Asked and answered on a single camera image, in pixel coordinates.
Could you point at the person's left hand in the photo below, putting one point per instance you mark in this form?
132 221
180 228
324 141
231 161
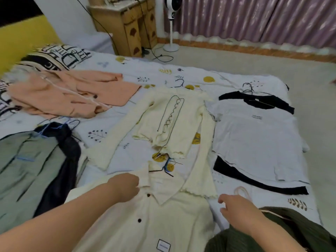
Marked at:
123 187

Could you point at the person's right hand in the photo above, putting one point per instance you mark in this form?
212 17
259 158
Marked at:
240 213

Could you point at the pink hanger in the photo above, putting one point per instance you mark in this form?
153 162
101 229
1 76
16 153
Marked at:
242 191

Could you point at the pale yellow polo shirt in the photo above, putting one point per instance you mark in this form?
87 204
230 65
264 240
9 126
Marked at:
162 220

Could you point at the black leather jacket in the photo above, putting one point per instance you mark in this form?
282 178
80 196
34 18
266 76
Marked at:
65 165

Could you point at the dark green striped shirt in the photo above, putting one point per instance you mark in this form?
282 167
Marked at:
302 233

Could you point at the white printed t-shirt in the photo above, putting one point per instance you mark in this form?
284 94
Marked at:
257 144

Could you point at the cream lace-up knit sweater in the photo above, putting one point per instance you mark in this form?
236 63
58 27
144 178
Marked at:
168 123

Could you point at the sage green shirt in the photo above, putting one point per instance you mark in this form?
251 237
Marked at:
29 175

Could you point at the peach blazer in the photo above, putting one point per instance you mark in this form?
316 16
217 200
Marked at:
65 97

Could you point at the black t-shirt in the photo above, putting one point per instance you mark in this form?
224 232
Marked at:
267 101

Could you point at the person's right forearm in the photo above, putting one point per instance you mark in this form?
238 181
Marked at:
275 236

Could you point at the person's left forearm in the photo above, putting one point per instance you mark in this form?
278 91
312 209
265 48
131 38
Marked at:
57 223

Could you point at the black white printed pillow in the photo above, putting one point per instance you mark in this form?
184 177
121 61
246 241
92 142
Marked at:
57 57
5 102

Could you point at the white nightstand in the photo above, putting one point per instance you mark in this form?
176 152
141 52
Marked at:
89 41

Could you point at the wooden cabinet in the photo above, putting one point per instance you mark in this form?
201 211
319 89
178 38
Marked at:
126 26

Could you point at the white standing fan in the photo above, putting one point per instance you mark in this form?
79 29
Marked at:
172 23

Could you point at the yellow black bed headboard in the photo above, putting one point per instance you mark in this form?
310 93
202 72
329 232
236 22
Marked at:
23 36

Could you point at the purple curtain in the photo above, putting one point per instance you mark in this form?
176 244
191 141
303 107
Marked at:
262 18

